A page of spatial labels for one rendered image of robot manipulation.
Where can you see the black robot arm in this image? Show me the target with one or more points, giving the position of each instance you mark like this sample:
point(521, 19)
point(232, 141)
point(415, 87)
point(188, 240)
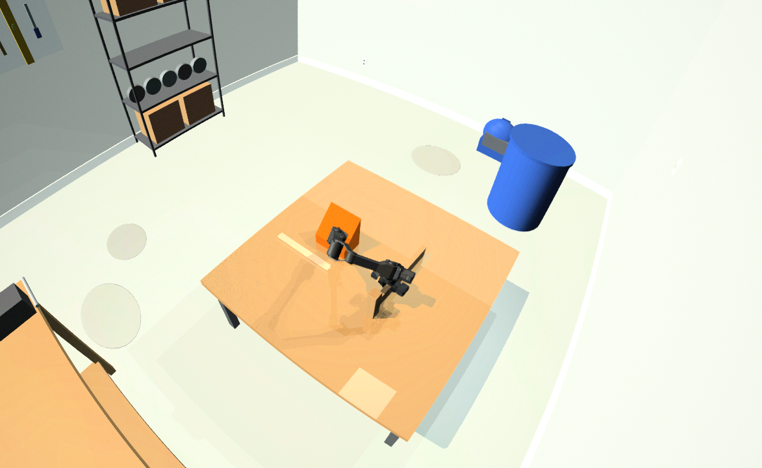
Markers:
point(387, 269)

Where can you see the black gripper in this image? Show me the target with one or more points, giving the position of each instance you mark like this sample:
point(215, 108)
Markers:
point(397, 286)

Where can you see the wooden post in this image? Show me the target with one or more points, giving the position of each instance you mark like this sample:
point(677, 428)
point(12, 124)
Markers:
point(373, 301)

